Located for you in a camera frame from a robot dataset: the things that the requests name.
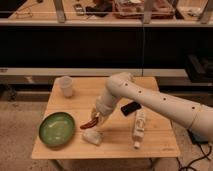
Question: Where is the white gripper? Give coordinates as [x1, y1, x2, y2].
[91, 96, 116, 126]

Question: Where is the red chili pepper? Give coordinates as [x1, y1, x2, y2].
[80, 117, 98, 129]

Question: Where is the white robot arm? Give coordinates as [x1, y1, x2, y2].
[95, 72, 213, 142]

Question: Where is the white sponge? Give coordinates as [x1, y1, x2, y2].
[82, 129, 103, 145]

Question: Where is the black smartphone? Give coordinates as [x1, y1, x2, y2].
[121, 102, 141, 116]

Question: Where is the wooden table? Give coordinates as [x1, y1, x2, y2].
[32, 77, 180, 159]

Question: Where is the white tube bottle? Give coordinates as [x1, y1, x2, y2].
[132, 110, 146, 149]

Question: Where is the green bowl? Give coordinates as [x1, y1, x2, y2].
[39, 112, 75, 147]

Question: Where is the white plastic cup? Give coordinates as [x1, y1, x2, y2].
[59, 76, 73, 98]

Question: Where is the dark blue box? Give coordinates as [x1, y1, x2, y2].
[188, 131, 208, 144]

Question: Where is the black cloth on shelf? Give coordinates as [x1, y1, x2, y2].
[86, 2, 112, 17]

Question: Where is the clear tray with food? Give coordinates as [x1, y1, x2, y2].
[114, 0, 175, 19]

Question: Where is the black remote control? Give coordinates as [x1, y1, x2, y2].
[73, 3, 85, 16]

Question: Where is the black cable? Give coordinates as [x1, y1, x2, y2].
[175, 141, 213, 171]

